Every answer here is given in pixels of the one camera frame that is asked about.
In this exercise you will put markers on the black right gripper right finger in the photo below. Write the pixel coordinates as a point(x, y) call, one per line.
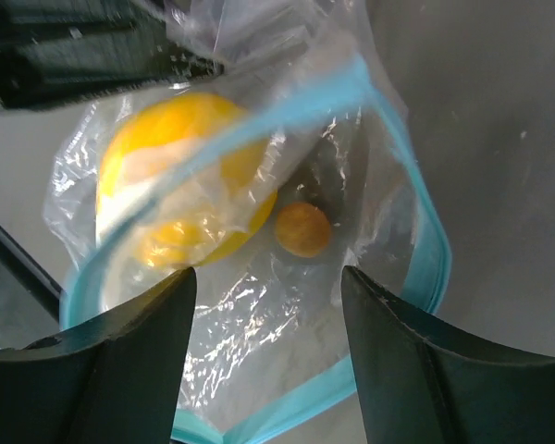
point(422, 380)

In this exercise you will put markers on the small tan fake mushroom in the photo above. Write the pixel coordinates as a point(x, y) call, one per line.
point(302, 229)

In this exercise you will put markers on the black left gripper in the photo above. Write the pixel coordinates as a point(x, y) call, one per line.
point(57, 53)

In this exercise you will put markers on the yellow fake lemon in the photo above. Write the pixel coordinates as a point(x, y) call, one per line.
point(203, 215)

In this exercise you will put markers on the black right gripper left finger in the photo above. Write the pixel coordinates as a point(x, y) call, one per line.
point(112, 379)

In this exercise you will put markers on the clear zip top bag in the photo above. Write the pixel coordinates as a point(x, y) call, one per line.
point(267, 349)

